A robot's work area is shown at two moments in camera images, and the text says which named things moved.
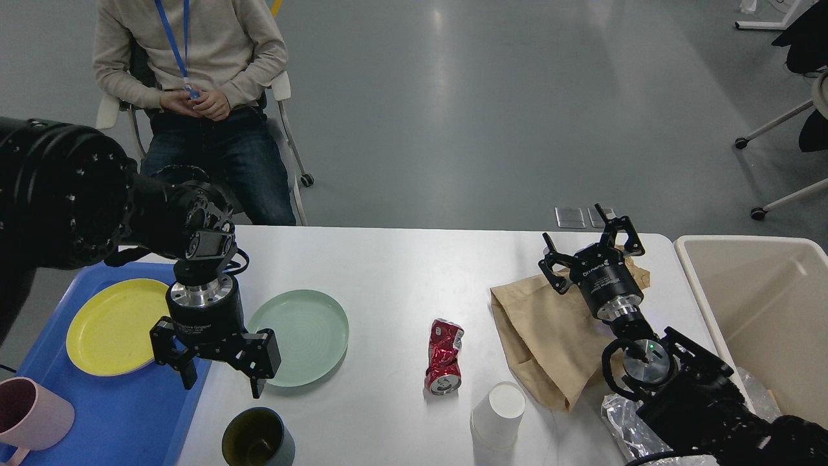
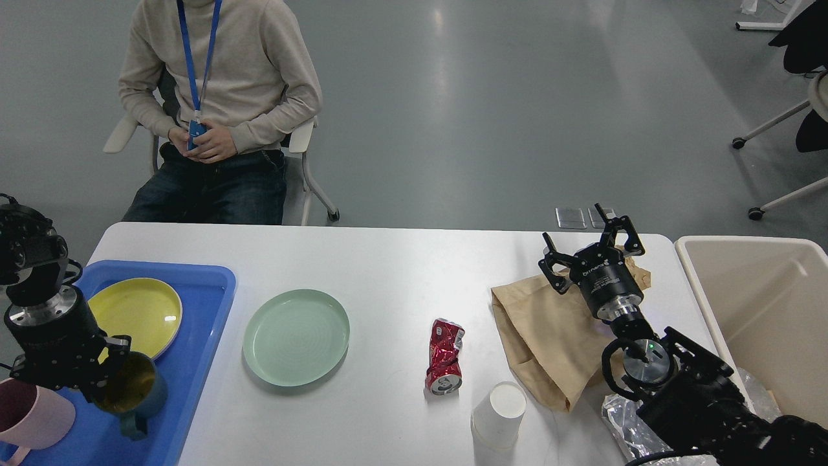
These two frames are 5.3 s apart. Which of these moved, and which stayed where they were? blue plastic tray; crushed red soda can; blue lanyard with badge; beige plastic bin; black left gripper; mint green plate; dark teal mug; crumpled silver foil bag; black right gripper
Moved: black left gripper; dark teal mug; blue lanyard with badge
Stayed: crushed red soda can; mint green plate; crumpled silver foil bag; blue plastic tray; beige plastic bin; black right gripper
